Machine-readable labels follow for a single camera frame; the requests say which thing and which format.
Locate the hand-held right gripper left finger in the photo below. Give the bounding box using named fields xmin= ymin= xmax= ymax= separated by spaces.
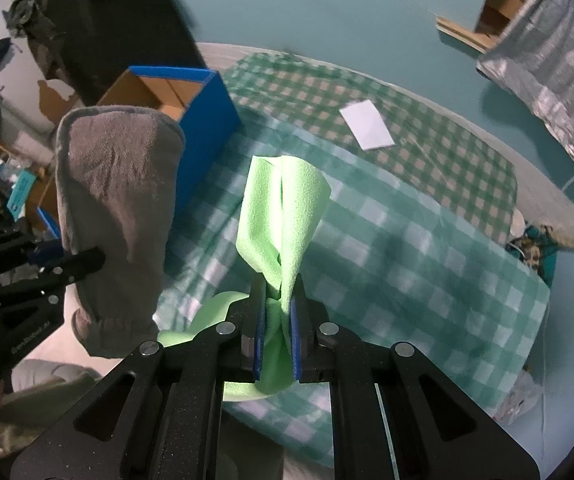
xmin=11 ymin=275 xmax=268 ymax=480

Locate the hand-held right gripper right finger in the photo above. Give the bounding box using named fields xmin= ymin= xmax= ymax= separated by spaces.
xmin=289 ymin=275 xmax=540 ymax=480

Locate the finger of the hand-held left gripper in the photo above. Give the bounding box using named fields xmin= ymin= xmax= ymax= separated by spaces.
xmin=29 ymin=246 xmax=106 ymax=288
xmin=27 ymin=239 xmax=64 ymax=267

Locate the grey towel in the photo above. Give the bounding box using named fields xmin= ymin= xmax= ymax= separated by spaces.
xmin=54 ymin=104 xmax=187 ymax=358

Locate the light green cloth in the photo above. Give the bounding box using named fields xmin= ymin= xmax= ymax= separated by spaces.
xmin=156 ymin=155 xmax=330 ymax=403

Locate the blue cardboard box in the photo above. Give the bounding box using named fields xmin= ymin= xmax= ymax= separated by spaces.
xmin=96 ymin=65 xmax=243 ymax=241

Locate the teal card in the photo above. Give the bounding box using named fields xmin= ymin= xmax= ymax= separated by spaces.
xmin=8 ymin=171 xmax=36 ymax=212

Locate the green checked plastic tablecloth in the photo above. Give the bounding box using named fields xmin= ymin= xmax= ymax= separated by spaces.
xmin=152 ymin=110 xmax=553 ymax=468

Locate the clear plastic bag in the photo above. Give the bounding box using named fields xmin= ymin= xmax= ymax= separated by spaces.
xmin=497 ymin=370 xmax=543 ymax=421

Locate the white paper sheet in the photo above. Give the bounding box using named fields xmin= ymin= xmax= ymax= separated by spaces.
xmin=339 ymin=100 xmax=395 ymax=152

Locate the teal patterned bundle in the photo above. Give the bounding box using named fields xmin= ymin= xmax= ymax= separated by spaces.
xmin=506 ymin=224 xmax=559 ymax=286

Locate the green beige checked cloth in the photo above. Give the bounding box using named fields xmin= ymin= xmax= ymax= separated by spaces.
xmin=222 ymin=52 xmax=518 ymax=241

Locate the wooden shelf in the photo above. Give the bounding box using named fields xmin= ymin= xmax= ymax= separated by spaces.
xmin=436 ymin=2 xmax=515 ymax=55

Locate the silver foil sheet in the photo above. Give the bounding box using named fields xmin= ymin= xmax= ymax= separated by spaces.
xmin=476 ymin=0 xmax=574 ymax=186

